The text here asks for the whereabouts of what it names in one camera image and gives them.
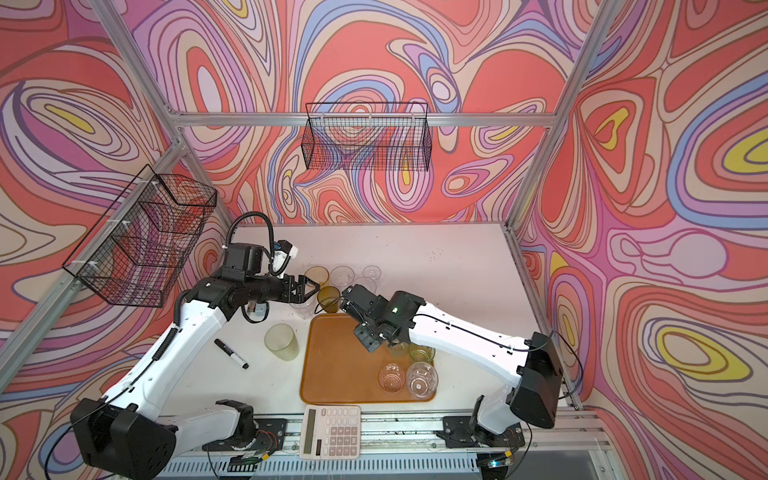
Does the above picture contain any clear glass back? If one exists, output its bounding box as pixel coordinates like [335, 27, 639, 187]
[329, 265, 356, 292]

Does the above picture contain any clear wide glass left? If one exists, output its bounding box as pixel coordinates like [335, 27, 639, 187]
[291, 298, 317, 319]

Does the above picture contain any black wire basket back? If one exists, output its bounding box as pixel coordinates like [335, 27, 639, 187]
[301, 101, 432, 172]

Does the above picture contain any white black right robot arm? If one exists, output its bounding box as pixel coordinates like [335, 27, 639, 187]
[340, 284, 563, 446]

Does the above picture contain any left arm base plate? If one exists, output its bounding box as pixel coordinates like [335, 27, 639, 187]
[201, 417, 288, 453]

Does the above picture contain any pale green textured cup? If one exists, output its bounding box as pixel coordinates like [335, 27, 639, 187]
[388, 342, 410, 359]

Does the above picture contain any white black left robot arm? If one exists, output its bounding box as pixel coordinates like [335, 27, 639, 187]
[70, 211, 320, 479]

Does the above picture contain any green ribbed glass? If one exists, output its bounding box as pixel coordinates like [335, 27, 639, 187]
[409, 344, 436, 364]

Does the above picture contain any black marker pen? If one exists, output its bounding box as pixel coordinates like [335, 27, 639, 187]
[214, 338, 250, 370]

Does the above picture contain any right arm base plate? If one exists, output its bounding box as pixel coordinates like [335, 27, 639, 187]
[435, 415, 525, 451]

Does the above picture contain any yellow amber glass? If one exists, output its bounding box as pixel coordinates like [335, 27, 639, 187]
[304, 265, 330, 287]

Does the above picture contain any black wire basket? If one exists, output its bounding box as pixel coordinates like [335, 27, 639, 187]
[62, 165, 218, 308]
[301, 101, 432, 172]

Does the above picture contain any orange plastic tray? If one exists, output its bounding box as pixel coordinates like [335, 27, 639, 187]
[300, 313, 420, 404]

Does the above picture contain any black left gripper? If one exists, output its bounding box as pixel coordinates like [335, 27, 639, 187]
[244, 273, 321, 304]

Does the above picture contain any olive textured cup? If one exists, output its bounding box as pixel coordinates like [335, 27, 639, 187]
[315, 285, 341, 314]

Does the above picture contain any pale yellow frosted cup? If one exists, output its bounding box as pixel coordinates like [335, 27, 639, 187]
[264, 323, 299, 362]

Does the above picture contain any pink clear cup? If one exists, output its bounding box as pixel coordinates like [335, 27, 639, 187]
[378, 363, 405, 393]

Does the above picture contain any small clear glass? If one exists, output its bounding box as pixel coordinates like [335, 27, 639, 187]
[362, 265, 382, 281]

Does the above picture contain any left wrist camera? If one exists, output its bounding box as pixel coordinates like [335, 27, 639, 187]
[271, 240, 298, 274]

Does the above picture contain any white desk calculator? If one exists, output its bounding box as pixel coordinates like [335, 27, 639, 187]
[298, 405, 362, 460]

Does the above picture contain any black wire basket left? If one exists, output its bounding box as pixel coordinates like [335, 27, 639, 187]
[62, 165, 218, 308]

